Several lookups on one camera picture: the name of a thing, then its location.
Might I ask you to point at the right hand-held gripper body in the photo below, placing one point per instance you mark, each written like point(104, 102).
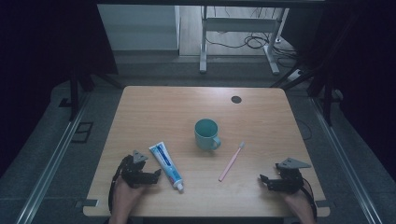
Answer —
point(291, 179)

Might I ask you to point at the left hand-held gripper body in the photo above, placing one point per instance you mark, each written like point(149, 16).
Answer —
point(133, 174)

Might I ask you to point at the white and blue toothpaste tube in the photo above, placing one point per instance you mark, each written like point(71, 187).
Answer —
point(166, 165)

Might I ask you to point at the pink toothbrush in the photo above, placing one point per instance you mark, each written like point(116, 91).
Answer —
point(231, 162)

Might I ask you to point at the teal cup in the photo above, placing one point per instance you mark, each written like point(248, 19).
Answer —
point(206, 137)

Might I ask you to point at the person's left hand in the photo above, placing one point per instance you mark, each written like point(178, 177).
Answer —
point(126, 196)

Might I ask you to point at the person's right hand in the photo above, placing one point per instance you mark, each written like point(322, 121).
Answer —
point(299, 203)

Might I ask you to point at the dark round table grommet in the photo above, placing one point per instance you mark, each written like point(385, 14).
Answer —
point(236, 99)

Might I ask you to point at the black metal stand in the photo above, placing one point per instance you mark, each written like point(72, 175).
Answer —
point(327, 93)
point(74, 93)

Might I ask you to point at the white power strip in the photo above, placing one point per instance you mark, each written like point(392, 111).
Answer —
point(295, 75)

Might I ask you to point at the dark curtain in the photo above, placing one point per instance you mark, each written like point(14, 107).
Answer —
point(37, 62)
point(367, 77)

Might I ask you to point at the white cabinet panel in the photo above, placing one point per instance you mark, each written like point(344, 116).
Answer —
point(137, 28)

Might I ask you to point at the metal floor rail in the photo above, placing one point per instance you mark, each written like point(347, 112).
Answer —
point(53, 161)
point(345, 165)

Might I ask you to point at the black floor frame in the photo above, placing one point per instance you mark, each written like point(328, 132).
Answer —
point(82, 132)

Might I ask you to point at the white desk frame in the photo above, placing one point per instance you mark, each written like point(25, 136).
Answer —
point(239, 24)

